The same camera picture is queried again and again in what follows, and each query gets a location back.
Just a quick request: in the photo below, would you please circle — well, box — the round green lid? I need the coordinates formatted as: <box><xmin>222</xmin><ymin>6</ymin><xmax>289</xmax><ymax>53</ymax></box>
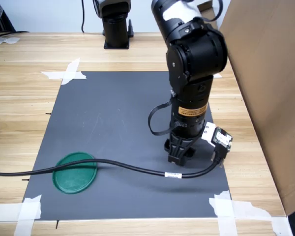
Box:
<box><xmin>52</xmin><ymin>151</ymin><xmax>98</xmax><ymax>195</ymax></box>

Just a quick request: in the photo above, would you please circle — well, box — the dark grey mat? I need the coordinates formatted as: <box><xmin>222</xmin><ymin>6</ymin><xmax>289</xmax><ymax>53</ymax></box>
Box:
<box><xmin>22</xmin><ymin>70</ymin><xmax>233</xmax><ymax>221</ymax></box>

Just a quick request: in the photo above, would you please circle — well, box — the large brown cardboard box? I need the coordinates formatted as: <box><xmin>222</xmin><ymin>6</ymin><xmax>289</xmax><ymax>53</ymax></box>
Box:
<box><xmin>218</xmin><ymin>0</ymin><xmax>295</xmax><ymax>217</ymax></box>

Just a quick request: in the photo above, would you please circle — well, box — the brown cardboard flap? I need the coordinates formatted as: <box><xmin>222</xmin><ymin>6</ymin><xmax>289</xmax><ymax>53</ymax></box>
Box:
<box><xmin>197</xmin><ymin>0</ymin><xmax>219</xmax><ymax>25</ymax></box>

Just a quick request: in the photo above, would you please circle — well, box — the crumpled white tape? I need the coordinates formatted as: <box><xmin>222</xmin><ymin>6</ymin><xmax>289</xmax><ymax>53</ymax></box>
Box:
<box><xmin>0</xmin><ymin>36</ymin><xmax>21</xmax><ymax>46</ymax></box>

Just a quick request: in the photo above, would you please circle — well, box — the black chair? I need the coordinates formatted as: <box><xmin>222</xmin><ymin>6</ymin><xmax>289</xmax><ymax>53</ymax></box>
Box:
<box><xmin>0</xmin><ymin>0</ymin><xmax>17</xmax><ymax>37</ymax></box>

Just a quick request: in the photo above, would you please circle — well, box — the thick black camera cable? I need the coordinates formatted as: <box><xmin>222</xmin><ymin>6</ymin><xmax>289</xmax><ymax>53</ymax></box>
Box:
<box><xmin>0</xmin><ymin>144</ymin><xmax>229</xmax><ymax>179</ymax></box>

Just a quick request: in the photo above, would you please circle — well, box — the white camera box with board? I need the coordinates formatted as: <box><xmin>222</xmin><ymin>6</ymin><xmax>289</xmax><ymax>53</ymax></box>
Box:
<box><xmin>201</xmin><ymin>122</ymin><xmax>234</xmax><ymax>153</ymax></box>

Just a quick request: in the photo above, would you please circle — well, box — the flat black ribbon cable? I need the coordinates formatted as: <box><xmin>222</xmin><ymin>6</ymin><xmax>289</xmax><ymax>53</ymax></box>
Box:
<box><xmin>147</xmin><ymin>99</ymin><xmax>179</xmax><ymax>136</ymax></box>

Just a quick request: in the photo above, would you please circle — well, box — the thin black cable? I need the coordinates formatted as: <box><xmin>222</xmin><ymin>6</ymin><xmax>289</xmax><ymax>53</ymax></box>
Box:
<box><xmin>201</xmin><ymin>0</ymin><xmax>224</xmax><ymax>23</ymax></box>
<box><xmin>80</xmin><ymin>0</ymin><xmax>86</xmax><ymax>33</ymax></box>

